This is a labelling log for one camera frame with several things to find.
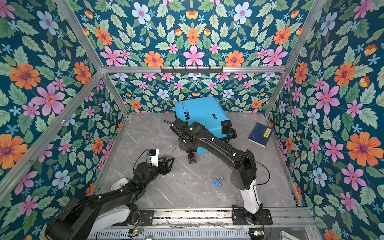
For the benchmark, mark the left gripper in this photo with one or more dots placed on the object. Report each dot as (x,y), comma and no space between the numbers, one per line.
(167,169)

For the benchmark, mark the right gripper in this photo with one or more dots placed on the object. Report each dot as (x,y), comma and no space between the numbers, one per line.
(181,147)

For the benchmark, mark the blue suitcase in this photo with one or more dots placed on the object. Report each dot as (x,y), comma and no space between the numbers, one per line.
(208,112)

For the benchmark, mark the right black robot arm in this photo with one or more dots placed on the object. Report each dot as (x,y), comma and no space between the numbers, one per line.
(213,136)

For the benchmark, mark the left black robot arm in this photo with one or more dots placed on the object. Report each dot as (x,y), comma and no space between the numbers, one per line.
(82,217)

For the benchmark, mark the white round device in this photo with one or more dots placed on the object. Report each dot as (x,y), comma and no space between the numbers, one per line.
(119,184)

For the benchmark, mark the blue binder clip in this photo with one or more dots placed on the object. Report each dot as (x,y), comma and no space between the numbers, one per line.
(217,182)

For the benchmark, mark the dark blue book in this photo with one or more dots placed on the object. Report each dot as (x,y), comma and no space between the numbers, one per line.
(260,134)

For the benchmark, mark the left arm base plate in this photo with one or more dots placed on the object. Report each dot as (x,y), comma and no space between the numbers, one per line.
(139,218)

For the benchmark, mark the metal hook rail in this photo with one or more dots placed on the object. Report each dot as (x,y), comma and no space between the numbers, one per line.
(188,70)

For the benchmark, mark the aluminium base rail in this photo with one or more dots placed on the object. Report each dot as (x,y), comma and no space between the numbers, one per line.
(227,218)

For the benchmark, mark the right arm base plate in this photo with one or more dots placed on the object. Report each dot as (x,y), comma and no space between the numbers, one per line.
(241,217)

